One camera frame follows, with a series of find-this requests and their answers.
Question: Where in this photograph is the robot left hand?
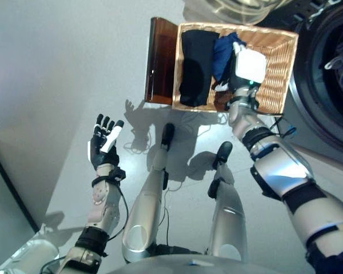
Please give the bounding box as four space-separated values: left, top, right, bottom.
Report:
87 113 126 172

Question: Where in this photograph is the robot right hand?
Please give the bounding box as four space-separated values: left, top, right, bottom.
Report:
216 41 268 94

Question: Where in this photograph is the grey front-load washing machine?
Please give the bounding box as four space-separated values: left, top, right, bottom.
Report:
285 0 343 157

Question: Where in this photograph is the rectangular wicker laundry basket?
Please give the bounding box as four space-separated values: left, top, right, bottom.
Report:
171 22 300 115

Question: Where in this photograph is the blue garment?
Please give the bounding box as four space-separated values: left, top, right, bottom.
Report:
211 31 247 83

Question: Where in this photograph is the black garment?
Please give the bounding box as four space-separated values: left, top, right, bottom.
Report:
179 30 220 106

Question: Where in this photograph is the round glass washer door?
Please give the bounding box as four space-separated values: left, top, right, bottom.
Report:
182 0 293 28

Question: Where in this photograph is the robot left leg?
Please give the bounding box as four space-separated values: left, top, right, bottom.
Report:
121 123 176 264

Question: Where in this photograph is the robot leg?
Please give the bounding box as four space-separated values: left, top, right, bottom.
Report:
207 141 250 263
121 123 176 264

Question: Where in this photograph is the robot right leg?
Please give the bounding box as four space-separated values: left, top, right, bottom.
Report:
207 141 250 263

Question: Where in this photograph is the silver robot torso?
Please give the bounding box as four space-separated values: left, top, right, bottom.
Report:
108 252 315 274

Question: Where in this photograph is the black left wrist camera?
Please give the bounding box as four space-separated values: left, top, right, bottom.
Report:
110 167 127 183

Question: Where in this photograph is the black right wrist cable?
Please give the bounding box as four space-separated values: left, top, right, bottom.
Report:
270 114 298 138

